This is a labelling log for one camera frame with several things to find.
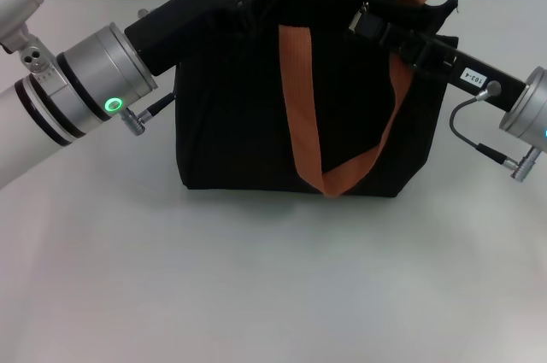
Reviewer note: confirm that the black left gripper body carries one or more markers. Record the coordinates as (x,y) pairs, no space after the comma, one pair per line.
(184,19)

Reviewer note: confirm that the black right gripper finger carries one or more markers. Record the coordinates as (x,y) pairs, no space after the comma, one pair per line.
(374,27)

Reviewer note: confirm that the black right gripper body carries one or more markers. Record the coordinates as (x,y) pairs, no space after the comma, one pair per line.
(448,64)

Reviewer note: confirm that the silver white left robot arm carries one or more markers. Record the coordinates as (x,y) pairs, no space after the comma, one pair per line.
(94,77)

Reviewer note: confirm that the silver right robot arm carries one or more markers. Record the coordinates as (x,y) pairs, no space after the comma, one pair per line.
(530,111)

